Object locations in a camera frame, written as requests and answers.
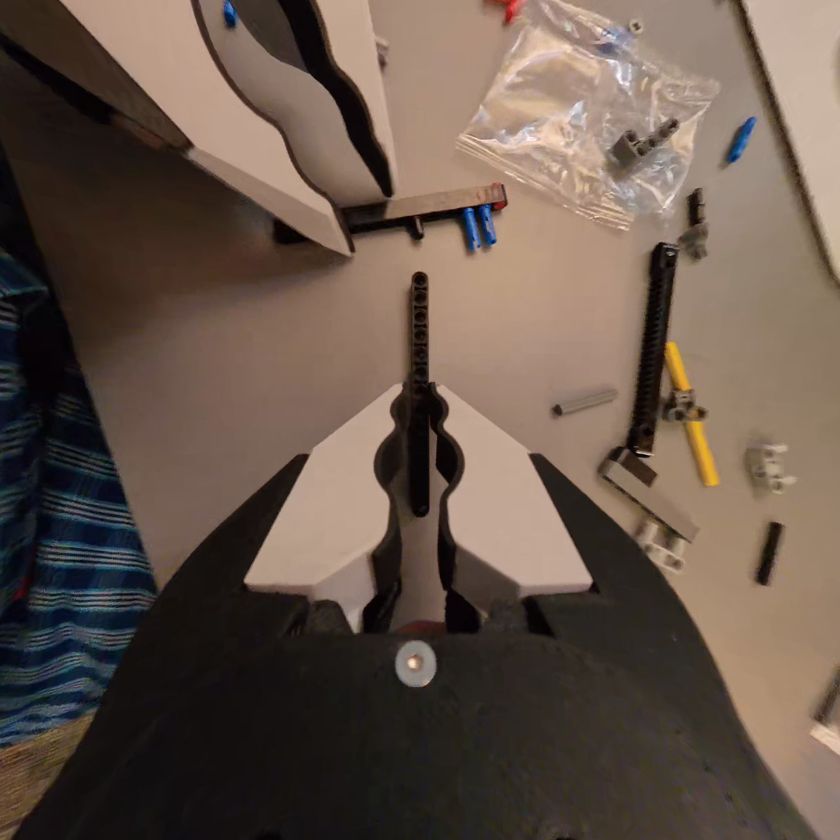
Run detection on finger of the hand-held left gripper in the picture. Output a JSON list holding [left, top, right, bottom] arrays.
[[0, 0, 356, 256], [279, 0, 398, 199]]

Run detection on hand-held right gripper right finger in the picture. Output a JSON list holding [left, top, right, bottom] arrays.
[[428, 384, 595, 631]]

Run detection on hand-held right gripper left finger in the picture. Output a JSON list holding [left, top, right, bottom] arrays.
[[244, 382, 411, 632]]

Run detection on black beam assembly blue pins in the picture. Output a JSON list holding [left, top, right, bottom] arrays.
[[272, 184, 508, 253]]

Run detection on long black lego beam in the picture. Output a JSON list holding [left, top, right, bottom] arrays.
[[408, 271, 435, 519]]

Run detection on light grey lego connector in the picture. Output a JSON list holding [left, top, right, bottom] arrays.
[[745, 441, 799, 495], [633, 515, 691, 576]]

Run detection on dark grey lego axle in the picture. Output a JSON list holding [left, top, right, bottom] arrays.
[[551, 387, 619, 418]]

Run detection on yellow lego axle grey connector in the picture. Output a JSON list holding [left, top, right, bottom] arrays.
[[661, 341, 721, 488]]

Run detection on black lego gear rack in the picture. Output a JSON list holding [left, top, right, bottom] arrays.
[[626, 242, 681, 458]]

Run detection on dark grey angled lego beam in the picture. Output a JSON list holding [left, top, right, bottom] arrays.
[[613, 118, 681, 165]]

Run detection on clear zip bag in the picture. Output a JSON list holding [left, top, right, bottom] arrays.
[[456, 0, 721, 232]]

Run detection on blue plaid shirt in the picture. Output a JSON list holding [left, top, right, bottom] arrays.
[[0, 151, 158, 749]]

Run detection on white book stand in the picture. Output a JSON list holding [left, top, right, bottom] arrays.
[[740, 0, 840, 284]]

